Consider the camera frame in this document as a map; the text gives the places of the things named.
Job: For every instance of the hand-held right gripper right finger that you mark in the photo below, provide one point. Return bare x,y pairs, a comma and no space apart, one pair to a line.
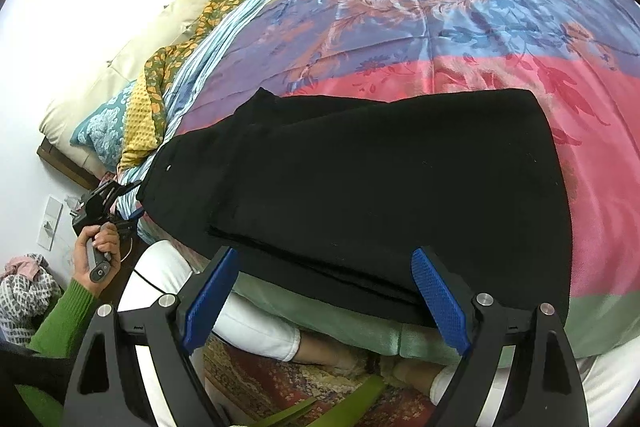
440,302

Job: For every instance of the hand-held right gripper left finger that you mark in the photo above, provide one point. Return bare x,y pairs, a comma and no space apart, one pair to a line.
210,302

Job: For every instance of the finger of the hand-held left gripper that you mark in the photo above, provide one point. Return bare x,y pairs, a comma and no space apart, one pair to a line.
125,191
127,222

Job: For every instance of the black pants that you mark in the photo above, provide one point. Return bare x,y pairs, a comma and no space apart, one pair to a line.
375,182

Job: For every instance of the person's left forearm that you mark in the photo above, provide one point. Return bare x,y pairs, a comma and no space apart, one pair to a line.
65,317

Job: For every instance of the person's left hand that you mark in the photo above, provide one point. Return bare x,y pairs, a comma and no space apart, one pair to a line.
107,242

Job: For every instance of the pink floral cloth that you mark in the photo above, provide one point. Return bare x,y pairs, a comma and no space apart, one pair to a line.
107,181

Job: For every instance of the blue floral pillow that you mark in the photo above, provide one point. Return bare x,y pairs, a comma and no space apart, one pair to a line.
100,127

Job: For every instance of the yellow floral blanket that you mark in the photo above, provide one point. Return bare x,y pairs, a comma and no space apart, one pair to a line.
140,117

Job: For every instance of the pale pink cloth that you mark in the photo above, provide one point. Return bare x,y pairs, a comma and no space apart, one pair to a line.
22,264

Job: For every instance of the patterned rug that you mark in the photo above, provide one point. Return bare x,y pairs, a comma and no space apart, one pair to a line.
280,382

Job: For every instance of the grey patterned cloth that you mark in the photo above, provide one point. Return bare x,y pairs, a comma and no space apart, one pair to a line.
25,302

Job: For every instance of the cream padded headboard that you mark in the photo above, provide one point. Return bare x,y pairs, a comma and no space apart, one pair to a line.
150,47

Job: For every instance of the blue striped bed sheet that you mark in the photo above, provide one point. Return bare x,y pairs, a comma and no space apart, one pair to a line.
210,42

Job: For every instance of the colourful satin floral quilt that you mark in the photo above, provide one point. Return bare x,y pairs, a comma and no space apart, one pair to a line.
450,7

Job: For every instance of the white wall socket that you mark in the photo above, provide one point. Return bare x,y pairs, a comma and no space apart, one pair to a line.
50,222

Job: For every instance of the brown wooden bed frame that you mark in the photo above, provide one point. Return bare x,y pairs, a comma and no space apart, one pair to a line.
70,167

